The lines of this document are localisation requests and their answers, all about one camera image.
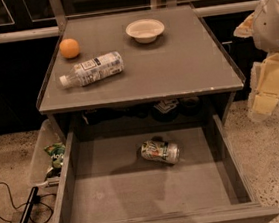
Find open grey top drawer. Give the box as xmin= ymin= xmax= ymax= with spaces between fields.
xmin=52 ymin=115 xmax=279 ymax=223

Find black cable on floor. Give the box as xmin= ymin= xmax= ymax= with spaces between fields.
xmin=0 ymin=175 xmax=61 ymax=223

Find clear plastic water bottle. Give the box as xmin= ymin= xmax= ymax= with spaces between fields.
xmin=58 ymin=52 xmax=124 ymax=89

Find white shallow bowl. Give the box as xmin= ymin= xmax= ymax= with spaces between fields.
xmin=125 ymin=19 xmax=164 ymax=44

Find green 7up soda can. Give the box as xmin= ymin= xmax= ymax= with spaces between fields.
xmin=141 ymin=140 xmax=180 ymax=164

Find metal railing frame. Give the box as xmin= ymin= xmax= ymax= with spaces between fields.
xmin=0 ymin=0 xmax=279 ymax=45

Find orange fruit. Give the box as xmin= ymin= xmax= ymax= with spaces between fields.
xmin=59 ymin=39 xmax=80 ymax=59

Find grey wooden counter cabinet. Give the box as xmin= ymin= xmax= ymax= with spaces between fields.
xmin=26 ymin=0 xmax=251 ymax=146

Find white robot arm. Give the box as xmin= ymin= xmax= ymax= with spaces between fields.
xmin=233 ymin=0 xmax=279 ymax=122

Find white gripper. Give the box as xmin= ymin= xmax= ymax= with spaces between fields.
xmin=233 ymin=0 xmax=279 ymax=122

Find black flat bar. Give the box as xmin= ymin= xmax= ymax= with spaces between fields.
xmin=19 ymin=187 xmax=39 ymax=223

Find green snack bag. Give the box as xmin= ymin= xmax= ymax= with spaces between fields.
xmin=44 ymin=143 xmax=65 ymax=169

